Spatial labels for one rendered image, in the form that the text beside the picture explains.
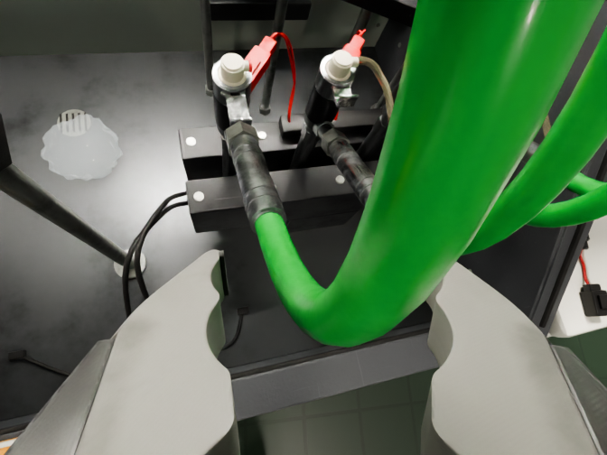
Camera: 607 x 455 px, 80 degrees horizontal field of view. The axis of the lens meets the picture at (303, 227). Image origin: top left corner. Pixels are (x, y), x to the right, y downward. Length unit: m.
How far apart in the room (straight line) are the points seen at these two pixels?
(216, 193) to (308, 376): 0.22
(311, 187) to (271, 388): 0.22
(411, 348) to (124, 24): 0.59
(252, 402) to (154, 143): 0.39
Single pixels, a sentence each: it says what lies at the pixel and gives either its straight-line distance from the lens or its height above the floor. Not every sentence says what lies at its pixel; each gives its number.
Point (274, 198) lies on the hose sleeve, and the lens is 0.18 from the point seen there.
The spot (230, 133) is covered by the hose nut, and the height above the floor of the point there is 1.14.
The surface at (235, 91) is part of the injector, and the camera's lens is 0.28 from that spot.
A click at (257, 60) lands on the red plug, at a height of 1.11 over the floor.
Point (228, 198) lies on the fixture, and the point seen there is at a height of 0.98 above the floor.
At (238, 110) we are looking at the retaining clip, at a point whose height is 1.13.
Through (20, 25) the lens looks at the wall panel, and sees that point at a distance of 0.69.
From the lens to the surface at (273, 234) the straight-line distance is 0.16.
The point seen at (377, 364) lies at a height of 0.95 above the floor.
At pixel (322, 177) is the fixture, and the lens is 0.42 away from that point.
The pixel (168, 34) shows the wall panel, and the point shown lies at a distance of 0.67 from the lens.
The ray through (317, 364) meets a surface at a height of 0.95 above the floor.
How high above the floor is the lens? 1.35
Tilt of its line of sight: 71 degrees down
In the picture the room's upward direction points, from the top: 36 degrees clockwise
